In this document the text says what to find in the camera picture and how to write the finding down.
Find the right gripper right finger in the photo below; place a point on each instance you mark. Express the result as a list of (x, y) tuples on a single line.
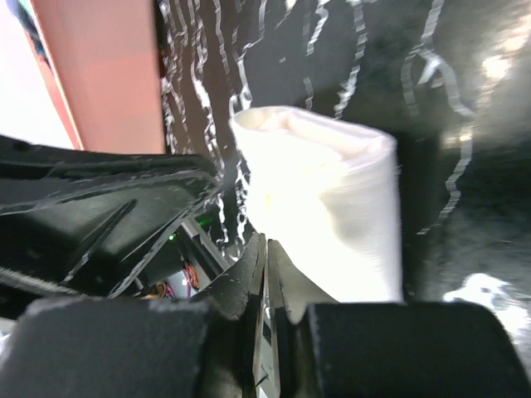
[(324, 348)]

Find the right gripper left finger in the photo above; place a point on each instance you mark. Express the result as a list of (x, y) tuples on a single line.
[(205, 346)]

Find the white cloth napkin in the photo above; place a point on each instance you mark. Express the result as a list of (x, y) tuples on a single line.
[(327, 190)]

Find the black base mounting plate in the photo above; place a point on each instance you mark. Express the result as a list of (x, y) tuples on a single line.
[(85, 223)]

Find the pink compartment tray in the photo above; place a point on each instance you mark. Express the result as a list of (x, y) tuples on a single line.
[(104, 57)]

